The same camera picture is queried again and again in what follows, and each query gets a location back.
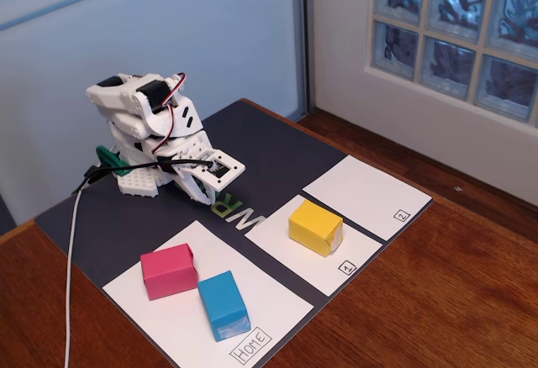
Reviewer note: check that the grey metal door post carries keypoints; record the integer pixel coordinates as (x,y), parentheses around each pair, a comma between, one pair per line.
(303,40)

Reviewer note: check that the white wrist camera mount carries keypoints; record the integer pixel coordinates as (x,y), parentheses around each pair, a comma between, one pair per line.
(218,181)

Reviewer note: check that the blue paper box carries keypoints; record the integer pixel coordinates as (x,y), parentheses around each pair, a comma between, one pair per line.
(223,301)

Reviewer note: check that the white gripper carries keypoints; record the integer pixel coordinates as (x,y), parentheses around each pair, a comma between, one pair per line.
(190,152)

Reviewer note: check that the pink paper box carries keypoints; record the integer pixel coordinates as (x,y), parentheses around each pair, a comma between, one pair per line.
(166,273)

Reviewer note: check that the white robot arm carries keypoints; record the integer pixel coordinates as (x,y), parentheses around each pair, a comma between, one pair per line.
(122,95)

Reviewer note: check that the yellow paper box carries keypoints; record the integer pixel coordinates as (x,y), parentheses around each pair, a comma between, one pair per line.
(313,225)

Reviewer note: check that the glass block window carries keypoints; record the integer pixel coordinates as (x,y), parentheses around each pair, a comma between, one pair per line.
(458,27)

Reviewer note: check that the white paper sheet marked HOME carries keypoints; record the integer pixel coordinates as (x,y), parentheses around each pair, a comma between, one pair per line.
(176,326)

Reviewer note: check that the white paper sheet marked 2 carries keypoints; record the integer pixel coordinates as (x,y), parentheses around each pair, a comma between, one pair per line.
(365,196)

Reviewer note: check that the green table clamp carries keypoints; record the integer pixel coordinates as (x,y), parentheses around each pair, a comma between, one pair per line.
(110,160)

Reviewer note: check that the black mat with WRO logo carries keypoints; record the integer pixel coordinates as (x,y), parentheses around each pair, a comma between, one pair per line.
(269,145)

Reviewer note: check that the white paper sheet marked 1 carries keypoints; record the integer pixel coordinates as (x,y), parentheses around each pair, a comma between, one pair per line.
(357,250)

